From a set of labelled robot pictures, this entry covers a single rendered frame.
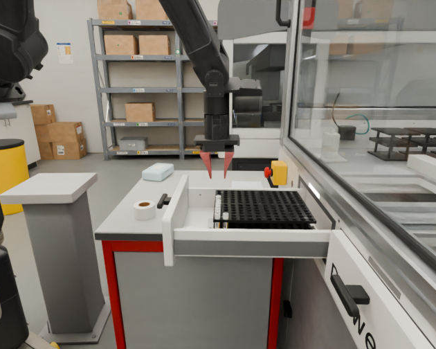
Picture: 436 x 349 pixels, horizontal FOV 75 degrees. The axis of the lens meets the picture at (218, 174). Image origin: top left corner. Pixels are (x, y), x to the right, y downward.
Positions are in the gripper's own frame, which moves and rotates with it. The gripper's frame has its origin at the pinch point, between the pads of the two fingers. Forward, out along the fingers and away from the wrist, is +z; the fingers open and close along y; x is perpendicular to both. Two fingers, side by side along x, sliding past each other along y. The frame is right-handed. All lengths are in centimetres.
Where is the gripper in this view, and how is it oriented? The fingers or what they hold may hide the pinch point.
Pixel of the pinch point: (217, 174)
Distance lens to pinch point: 68.5
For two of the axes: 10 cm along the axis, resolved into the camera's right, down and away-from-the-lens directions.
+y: -10.0, 0.1, 0.3
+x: -0.3, 3.3, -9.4
